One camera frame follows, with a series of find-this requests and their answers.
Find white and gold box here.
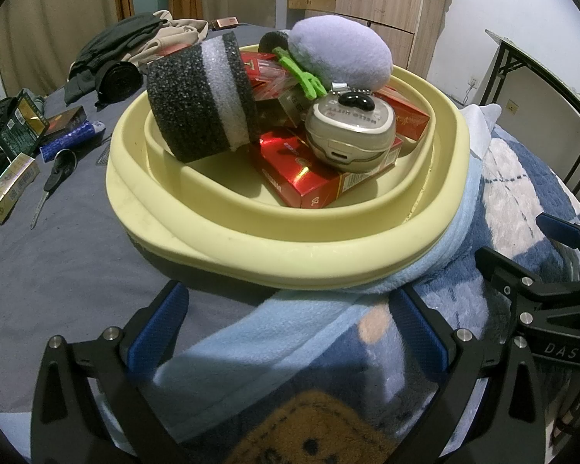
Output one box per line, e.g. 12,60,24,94
0,152,35,204
0,161,42,226

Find wooden wardrobe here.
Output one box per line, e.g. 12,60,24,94
287,0,448,71

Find beige cloth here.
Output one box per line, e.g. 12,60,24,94
126,9,212,64

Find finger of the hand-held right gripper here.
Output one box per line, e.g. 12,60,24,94
536,213,580,253
476,246,580,330

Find dark clothes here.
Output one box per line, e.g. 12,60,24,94
65,12,168,105

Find blue checkered plush blanket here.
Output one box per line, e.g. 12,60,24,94
97,104,580,464

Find yellow plastic basin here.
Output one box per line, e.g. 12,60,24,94
106,43,470,292

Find wide red gold box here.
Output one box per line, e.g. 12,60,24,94
248,129,405,210

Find black folding table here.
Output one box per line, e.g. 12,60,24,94
483,28,580,195

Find green plastic clip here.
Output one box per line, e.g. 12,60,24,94
273,47,328,102

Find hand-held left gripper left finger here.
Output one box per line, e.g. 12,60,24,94
30,280,190,464

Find blue textured tube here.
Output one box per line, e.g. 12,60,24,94
39,123,98,160

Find beige round case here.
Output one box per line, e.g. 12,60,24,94
304,91,398,174

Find beige curtain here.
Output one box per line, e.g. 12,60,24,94
0,0,122,98

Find grey bed sheet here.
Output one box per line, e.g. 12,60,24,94
0,23,291,416

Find lavender plush pad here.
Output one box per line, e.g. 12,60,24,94
287,15,394,93

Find black and red box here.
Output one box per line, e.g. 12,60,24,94
41,105,88,139

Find black handled scissors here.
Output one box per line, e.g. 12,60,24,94
28,149,78,231

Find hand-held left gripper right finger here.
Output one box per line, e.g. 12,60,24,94
389,287,547,464

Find green and black box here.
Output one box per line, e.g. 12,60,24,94
0,96,49,158

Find black round object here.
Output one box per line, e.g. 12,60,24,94
96,60,141,107

